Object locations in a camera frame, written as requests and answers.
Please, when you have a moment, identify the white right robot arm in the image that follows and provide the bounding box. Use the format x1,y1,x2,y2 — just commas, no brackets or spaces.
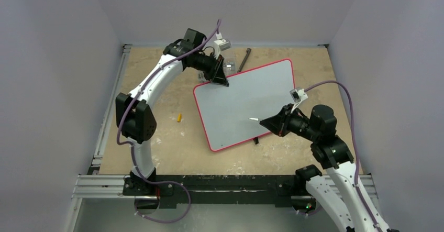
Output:
258,104,393,231

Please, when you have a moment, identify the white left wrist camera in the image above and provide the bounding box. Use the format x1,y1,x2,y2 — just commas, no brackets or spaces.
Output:
212,33,232,58

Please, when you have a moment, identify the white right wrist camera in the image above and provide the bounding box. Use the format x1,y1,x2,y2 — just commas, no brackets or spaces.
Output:
290,87,308,113

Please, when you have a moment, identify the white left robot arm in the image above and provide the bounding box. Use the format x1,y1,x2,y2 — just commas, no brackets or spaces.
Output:
115,28,231,195

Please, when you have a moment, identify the clear plastic marker holder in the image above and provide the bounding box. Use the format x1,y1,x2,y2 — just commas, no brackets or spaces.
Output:
197,60,237,83

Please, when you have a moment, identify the red framed whiteboard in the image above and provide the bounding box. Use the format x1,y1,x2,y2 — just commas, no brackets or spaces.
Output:
193,59,295,152

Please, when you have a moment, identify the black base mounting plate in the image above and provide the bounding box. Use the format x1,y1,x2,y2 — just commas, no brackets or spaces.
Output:
123,174,317,212

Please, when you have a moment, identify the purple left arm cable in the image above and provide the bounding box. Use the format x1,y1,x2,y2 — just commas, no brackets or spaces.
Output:
116,18,223,224

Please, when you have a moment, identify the white whiteboard marker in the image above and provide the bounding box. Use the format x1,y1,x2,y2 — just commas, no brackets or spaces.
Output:
249,117,262,122

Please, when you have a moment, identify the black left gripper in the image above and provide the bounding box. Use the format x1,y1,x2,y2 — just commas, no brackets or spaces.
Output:
190,52,229,86

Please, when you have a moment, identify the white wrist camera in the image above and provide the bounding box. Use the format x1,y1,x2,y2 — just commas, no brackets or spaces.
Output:
212,33,232,58
290,87,308,113

